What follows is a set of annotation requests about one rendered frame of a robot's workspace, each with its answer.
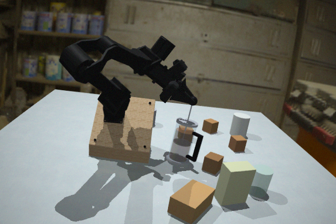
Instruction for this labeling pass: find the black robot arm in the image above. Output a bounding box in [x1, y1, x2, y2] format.
[59, 35, 188, 123]

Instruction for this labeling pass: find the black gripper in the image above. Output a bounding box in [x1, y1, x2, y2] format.
[151, 64, 195, 105]

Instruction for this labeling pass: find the glass french press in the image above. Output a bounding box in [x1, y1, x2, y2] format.
[166, 96, 204, 165]

